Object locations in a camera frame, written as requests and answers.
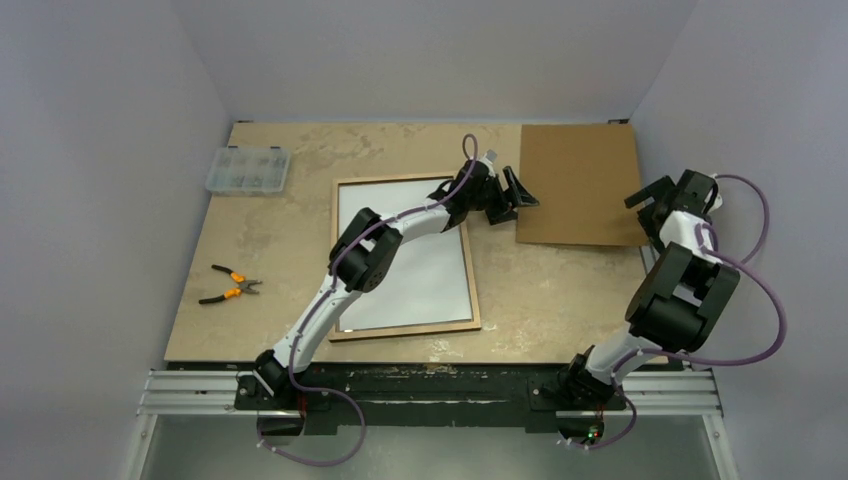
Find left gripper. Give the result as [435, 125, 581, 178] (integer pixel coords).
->
[467, 171, 539, 228]

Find brown backing board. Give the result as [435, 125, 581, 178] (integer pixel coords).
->
[516, 124, 647, 247]

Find printed photo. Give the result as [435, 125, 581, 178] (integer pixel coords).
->
[337, 178, 477, 333]

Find black wooden picture frame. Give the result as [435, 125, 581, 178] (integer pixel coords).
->
[327, 172, 483, 343]

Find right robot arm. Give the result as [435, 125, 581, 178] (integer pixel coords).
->
[558, 170, 740, 407]

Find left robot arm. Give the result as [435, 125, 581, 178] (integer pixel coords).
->
[253, 159, 540, 409]

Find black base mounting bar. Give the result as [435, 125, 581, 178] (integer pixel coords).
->
[234, 362, 626, 437]

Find clear plastic organizer box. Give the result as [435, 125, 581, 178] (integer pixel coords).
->
[205, 146, 291, 196]

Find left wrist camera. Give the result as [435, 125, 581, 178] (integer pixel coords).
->
[478, 149, 498, 168]

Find orange handled pliers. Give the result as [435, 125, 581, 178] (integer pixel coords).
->
[197, 264, 264, 306]

